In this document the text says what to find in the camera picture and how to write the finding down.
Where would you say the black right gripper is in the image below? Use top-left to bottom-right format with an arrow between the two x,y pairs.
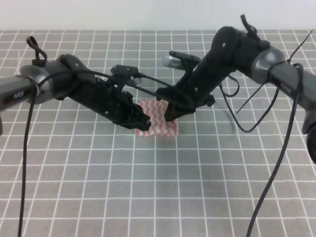
156,72 -> 215,121

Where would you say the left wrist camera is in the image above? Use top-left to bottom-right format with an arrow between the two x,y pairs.
111,65 -> 142,92

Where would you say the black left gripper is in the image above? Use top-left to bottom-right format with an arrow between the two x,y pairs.
69,77 -> 151,131

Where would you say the black camera cable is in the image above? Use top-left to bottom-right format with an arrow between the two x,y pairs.
218,31 -> 314,237
17,69 -> 193,237

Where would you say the right black camera cable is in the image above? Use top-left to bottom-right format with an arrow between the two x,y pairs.
218,31 -> 314,237

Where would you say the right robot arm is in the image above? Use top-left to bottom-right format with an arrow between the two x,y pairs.
156,15 -> 316,161

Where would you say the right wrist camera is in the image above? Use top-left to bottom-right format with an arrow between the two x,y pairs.
162,50 -> 201,73

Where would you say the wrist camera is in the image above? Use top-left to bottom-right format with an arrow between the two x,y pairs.
111,65 -> 142,92
162,50 -> 201,73

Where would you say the left black camera cable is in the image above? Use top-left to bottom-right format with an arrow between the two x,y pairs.
17,69 -> 193,237

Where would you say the pink wavy striped towel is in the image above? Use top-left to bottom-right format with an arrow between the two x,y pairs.
135,99 -> 179,137

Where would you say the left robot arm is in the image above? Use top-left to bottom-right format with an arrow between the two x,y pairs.
0,36 -> 151,131

